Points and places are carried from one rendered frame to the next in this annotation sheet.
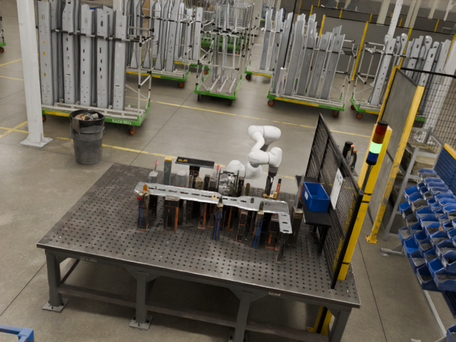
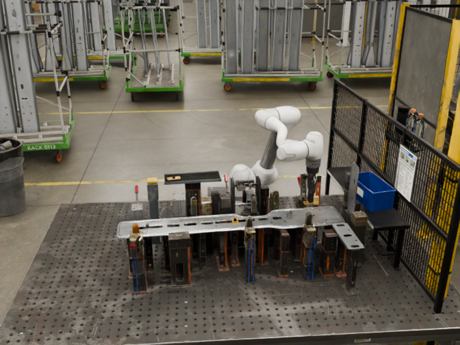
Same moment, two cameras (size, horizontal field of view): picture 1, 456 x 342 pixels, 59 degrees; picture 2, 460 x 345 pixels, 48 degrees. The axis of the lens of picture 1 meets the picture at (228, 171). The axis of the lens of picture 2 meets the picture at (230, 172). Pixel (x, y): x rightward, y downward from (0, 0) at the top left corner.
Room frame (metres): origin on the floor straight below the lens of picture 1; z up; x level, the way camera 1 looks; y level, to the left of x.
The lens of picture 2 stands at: (0.43, 0.51, 2.54)
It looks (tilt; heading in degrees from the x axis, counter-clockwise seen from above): 24 degrees down; 352
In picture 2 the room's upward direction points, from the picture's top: straight up
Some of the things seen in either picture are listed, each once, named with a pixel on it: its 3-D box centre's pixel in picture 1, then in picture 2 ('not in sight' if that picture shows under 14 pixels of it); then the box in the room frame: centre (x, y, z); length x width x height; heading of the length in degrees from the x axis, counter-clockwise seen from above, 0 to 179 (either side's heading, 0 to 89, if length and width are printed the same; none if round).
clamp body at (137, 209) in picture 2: (152, 191); (139, 231); (3.33, 0.68, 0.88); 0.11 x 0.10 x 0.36; 0
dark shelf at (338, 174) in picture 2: (311, 198); (363, 194); (3.37, -0.81, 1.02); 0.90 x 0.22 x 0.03; 0
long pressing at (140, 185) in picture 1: (212, 197); (231, 222); (3.16, 0.11, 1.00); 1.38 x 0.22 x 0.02; 90
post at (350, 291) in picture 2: (282, 245); (352, 269); (2.79, -0.53, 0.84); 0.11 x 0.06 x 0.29; 0
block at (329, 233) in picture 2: (271, 232); (328, 252); (2.98, -0.45, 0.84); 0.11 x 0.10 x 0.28; 0
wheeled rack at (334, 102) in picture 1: (310, 72); (270, 40); (10.24, -1.69, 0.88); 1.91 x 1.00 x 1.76; 83
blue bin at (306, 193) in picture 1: (314, 196); (370, 190); (3.26, -0.81, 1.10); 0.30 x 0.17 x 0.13; 8
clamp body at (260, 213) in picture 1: (257, 228); (308, 251); (2.96, -0.32, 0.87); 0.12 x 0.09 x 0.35; 0
